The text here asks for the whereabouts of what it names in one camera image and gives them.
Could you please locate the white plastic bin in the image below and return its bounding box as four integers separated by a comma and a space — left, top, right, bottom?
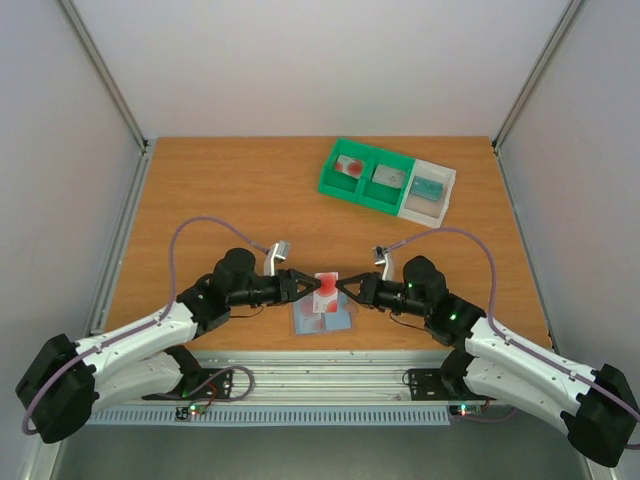
397, 159, 456, 228

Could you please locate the controller board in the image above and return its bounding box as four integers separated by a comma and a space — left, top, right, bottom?
449, 403, 486, 417
174, 404, 208, 421

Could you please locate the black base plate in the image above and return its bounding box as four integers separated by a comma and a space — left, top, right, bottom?
402, 368, 491, 402
142, 368, 233, 401

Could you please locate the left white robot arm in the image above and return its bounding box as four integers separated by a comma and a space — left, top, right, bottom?
15, 248, 321, 444

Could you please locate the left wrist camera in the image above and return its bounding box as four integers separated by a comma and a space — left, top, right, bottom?
263, 240, 290, 276

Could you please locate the aluminium front rail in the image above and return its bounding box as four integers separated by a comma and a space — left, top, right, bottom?
84, 349, 596, 407

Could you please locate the right controller board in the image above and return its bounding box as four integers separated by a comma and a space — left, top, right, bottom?
449, 403, 486, 417

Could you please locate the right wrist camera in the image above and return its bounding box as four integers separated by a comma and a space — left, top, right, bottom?
372, 246, 395, 281

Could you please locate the left aluminium frame post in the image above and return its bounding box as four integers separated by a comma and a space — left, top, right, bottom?
56, 0, 149, 153

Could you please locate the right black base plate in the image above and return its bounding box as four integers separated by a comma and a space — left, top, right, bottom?
402, 368, 491, 402

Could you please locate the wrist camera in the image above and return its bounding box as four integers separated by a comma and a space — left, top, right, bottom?
263, 240, 290, 276
372, 246, 395, 281

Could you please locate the teal card in bin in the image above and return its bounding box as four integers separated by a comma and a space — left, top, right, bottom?
409, 176, 444, 202

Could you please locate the right aluminium frame post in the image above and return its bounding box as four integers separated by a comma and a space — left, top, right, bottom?
491, 0, 587, 154

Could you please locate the aluminium frame post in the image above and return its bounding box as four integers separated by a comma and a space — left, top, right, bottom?
56, 0, 149, 153
491, 0, 587, 154

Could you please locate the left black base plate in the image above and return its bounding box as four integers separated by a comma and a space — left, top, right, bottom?
142, 368, 233, 401

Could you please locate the white magnetic stripe card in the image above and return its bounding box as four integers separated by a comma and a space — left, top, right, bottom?
372, 164, 406, 189

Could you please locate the green two-compartment bin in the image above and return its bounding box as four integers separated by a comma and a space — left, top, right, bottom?
317, 138, 416, 216

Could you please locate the grey slotted cable duct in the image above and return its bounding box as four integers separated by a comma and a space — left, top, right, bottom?
88, 405, 450, 428

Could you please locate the left controller board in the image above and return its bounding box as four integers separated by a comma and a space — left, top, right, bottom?
174, 404, 208, 421

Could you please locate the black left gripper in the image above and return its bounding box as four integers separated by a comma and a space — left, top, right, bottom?
229, 269, 322, 308

